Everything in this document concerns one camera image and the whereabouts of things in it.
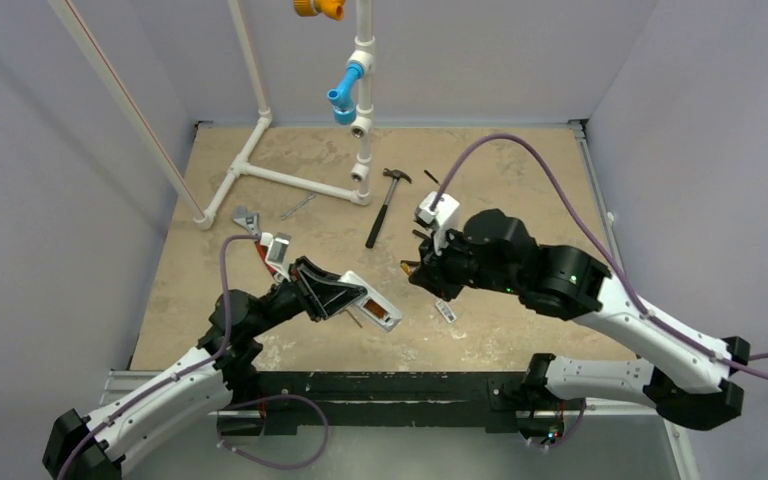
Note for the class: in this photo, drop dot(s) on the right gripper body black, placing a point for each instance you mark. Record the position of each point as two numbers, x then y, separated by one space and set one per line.
437 258

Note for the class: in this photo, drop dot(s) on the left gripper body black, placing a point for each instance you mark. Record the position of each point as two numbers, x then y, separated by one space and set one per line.
298 295

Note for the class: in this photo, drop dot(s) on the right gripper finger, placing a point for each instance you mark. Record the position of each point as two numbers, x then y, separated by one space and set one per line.
425 277
427 250

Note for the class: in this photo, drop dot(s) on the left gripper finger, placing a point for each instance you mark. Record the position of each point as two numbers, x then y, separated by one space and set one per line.
336 301
313 278

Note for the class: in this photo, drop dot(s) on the white battery cover with label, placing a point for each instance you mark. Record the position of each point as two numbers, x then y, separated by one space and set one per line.
445 311

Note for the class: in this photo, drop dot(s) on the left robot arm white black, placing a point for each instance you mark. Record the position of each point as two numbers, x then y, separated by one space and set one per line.
109 442

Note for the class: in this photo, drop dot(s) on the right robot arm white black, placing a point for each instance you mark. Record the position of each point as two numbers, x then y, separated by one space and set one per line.
684 375

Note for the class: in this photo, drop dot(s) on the hex key near front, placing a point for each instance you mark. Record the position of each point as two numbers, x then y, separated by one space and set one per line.
354 319

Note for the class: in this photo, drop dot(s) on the orange black pliers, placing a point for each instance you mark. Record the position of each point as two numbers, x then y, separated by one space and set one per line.
420 235

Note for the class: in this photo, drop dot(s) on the red adjustable wrench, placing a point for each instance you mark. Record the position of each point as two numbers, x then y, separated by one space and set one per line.
250 222

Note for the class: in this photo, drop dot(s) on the silver flat wrench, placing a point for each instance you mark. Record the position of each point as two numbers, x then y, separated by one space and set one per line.
297 206

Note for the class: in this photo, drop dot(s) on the small black screwdriver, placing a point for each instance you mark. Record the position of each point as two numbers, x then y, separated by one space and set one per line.
431 177

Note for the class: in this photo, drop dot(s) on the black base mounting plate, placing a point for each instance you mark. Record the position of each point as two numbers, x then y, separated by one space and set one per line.
496 402

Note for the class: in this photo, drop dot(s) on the blue pipe fitting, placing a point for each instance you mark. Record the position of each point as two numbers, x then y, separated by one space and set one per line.
340 97

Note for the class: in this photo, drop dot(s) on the orange pipe fitting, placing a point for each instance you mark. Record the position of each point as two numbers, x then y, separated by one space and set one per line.
332 9

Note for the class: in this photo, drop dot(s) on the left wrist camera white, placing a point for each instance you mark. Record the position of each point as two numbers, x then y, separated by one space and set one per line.
274 247

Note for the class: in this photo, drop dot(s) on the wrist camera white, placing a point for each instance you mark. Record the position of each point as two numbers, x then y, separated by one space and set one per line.
274 247
438 219

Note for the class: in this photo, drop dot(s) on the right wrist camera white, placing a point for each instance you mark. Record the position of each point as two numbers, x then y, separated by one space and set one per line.
438 219

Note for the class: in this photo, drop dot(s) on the black handled claw hammer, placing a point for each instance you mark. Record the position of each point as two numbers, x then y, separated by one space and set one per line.
396 176

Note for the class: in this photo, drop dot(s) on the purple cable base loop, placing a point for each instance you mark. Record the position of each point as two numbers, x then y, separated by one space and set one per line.
281 428

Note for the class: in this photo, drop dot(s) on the aluminium rail frame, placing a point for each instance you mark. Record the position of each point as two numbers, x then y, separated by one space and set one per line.
613 441

